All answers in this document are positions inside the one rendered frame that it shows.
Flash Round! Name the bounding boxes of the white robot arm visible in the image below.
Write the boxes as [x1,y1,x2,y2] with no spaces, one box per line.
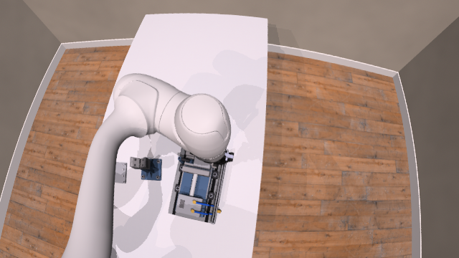
[61,73,231,258]

